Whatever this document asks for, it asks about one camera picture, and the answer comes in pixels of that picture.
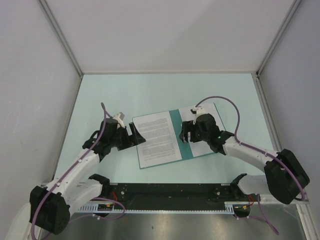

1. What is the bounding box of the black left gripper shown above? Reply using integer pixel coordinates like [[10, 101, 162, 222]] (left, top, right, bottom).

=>
[[109, 122, 145, 151]]

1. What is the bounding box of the teal folder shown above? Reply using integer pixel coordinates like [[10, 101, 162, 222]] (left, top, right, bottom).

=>
[[131, 102, 227, 170]]

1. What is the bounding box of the printed white paper sheet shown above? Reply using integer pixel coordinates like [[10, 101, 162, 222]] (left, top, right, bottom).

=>
[[132, 111, 182, 169]]

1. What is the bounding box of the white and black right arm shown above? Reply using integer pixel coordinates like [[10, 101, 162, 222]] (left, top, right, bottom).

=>
[[179, 113, 310, 205]]

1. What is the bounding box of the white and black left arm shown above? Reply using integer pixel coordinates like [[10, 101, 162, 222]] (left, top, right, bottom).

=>
[[29, 118, 146, 235]]

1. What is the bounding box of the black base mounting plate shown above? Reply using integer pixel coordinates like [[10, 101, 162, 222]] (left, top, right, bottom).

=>
[[100, 183, 257, 211]]

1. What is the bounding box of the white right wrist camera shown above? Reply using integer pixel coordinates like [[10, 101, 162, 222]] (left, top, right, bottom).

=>
[[190, 106, 208, 125]]

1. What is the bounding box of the grey slotted cable duct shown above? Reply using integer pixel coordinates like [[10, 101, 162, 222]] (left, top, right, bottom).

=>
[[74, 201, 241, 215]]

